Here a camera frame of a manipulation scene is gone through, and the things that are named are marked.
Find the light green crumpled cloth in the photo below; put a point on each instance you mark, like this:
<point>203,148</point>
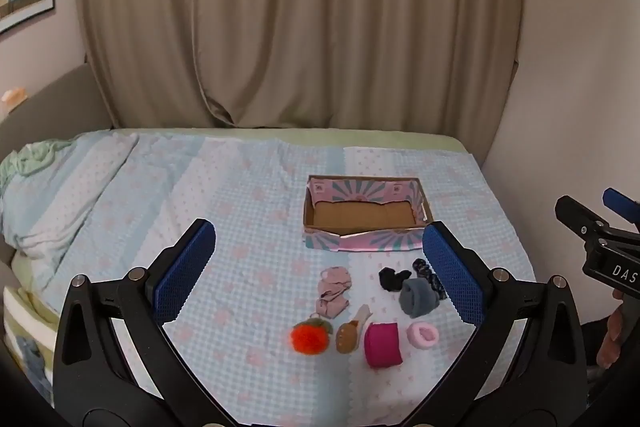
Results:
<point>30,157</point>

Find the light pink sock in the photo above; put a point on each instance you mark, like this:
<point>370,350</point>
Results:
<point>422,334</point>

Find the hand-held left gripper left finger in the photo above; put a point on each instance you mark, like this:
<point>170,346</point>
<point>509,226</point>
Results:
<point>182,272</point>

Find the beige curtain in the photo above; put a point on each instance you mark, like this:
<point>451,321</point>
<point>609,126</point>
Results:
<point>350,17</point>
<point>135,17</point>

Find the person's right hand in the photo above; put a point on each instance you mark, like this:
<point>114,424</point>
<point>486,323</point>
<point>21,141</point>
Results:
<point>612,337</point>

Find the grey upholstered headboard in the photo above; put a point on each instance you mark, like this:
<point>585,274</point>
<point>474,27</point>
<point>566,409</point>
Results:
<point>55,107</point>

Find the light green bed sheet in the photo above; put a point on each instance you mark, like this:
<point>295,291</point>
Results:
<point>300,138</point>

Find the black sock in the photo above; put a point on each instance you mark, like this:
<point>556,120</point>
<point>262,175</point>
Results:
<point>392,279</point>

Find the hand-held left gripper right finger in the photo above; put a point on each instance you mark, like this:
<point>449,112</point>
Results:
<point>452,272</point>

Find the magenta cloth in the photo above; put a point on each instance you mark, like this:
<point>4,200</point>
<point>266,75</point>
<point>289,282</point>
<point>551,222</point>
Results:
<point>382,347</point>

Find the grey sock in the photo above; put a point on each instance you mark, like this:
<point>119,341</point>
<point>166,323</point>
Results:
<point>419,298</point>

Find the dusty pink sock pair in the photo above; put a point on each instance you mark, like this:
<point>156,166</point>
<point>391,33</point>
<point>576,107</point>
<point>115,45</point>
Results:
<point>332,289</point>

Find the black patterned scarf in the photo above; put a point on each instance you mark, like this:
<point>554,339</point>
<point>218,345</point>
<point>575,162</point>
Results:
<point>422,269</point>

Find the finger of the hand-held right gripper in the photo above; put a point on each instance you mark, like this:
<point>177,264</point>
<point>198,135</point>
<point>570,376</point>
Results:
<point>622,203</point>
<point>575,213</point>

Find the striped green white cloth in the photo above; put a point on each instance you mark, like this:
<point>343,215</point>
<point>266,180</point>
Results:
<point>20,312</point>

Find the small orange object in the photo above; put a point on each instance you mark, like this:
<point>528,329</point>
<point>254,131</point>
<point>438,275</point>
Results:
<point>12,95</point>

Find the grey blue cloth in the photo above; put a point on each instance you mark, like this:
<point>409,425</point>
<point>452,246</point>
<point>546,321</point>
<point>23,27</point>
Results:
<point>32,357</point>

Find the pink printed cardboard box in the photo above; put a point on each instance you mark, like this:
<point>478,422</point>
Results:
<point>360,213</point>

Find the brown plush toy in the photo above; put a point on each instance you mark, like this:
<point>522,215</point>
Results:
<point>347,338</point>

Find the orange pompom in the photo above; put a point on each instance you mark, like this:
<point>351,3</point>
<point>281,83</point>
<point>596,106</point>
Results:
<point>310,339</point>

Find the light blue checkered blanket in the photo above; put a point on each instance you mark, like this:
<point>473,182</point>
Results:
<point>240,187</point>

